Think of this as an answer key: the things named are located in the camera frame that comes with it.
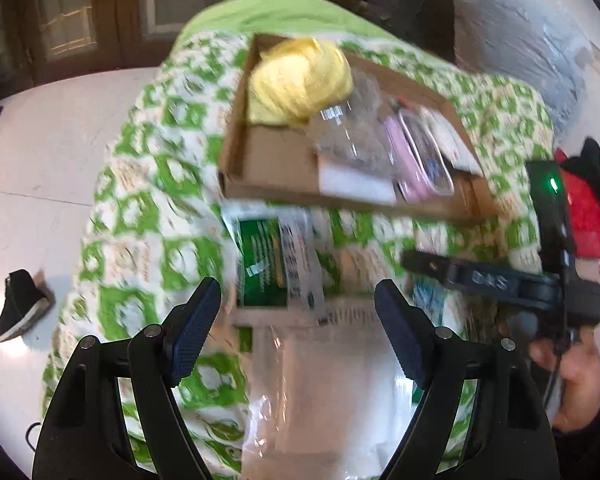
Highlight plain green bed sheet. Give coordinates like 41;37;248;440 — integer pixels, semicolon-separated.
175;0;396;48

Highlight clear container with pink base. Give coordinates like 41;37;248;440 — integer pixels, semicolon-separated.
385;105;456;203

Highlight red jacket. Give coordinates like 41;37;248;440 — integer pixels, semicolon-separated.
555;149;600;261

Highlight black cloth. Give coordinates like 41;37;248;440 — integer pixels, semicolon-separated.
562;137;600;281

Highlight white paper bag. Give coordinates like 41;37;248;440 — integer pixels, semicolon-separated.
420;110;483;176

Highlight clear plastic bag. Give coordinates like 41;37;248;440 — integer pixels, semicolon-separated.
307;72;406;176

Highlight blue printed packet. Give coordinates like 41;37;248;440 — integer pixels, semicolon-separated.
412;277;448;326

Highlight green and white sachet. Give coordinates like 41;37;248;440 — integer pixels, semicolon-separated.
232;215;326;311

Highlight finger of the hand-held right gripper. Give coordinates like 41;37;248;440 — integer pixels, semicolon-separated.
400;249;461;288

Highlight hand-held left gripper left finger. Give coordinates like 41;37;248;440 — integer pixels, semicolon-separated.
32;277;222;480

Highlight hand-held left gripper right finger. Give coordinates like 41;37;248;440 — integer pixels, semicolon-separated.
374;279;561;480

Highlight black shoe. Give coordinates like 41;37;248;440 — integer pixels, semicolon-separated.
0;269;51;343

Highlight wooden glass doors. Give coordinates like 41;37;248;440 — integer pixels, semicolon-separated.
0;0;516;86

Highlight white printed packet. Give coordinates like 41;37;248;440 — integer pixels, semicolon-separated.
232;300;381;332

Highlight large plastic-wrapped bundle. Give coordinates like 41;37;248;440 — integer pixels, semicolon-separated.
452;0;593;136

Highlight person's right hand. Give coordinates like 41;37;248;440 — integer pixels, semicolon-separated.
530;327;600;433

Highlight clear packet with white cloth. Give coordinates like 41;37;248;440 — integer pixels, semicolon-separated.
247;320;431;480

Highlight yellow towel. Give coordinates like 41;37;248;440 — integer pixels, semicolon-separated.
247;37;355;128

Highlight shallow cardboard box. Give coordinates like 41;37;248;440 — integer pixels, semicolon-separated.
217;34;501;226

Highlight green patterned blanket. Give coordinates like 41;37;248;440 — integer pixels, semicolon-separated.
40;30;556;480

